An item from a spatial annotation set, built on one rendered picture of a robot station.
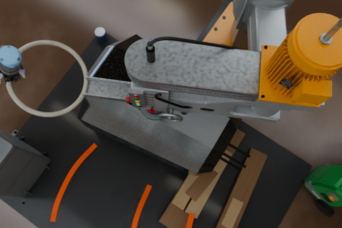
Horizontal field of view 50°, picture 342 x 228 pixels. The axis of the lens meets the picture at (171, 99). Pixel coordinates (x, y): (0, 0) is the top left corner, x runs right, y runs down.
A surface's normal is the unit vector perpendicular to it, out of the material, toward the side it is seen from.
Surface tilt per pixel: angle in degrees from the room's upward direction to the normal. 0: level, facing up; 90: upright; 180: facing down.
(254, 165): 0
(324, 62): 0
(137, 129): 45
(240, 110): 0
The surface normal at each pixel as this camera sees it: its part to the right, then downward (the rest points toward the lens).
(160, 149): -0.33, 0.40
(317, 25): 0.02, -0.28
